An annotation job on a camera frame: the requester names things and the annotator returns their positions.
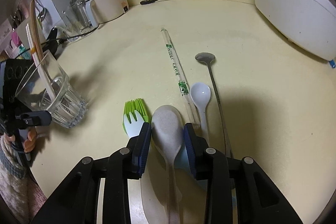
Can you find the clear drinking glass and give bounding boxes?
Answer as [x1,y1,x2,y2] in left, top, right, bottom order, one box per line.
[15,51,86,128]

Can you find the white plastic spork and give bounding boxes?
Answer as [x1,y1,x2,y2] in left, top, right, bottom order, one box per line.
[122,110,169,224]

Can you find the large beige plastic spoon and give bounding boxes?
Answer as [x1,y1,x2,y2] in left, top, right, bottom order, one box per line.
[151,105,183,223]

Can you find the wooden handled metal fork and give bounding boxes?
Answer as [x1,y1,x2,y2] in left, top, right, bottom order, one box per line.
[29,0,57,98]

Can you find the white chopsticks pair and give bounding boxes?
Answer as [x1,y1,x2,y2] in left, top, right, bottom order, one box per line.
[26,23,56,101]

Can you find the left hand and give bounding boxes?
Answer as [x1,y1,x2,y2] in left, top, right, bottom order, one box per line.
[4,127,37,153]

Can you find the green silicone brush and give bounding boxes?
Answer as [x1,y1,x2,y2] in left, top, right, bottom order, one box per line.
[123,98,150,123]

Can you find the small white ceramic spoon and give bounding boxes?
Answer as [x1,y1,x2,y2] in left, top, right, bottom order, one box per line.
[190,82,211,143]

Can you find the left white knit sleeve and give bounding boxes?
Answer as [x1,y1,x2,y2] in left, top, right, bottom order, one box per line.
[1,135,47,223]

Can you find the wrapped disposable chopsticks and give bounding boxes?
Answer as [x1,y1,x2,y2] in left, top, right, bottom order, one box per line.
[161,28,201,128]

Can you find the long metal spoon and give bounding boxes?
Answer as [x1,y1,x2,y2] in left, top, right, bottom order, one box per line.
[194,52,234,159]

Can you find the clear glass jar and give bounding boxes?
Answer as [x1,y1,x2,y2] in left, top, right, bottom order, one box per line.
[63,0,92,34]

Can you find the white rice cooker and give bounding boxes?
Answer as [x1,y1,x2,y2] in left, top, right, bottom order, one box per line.
[255,0,335,61]

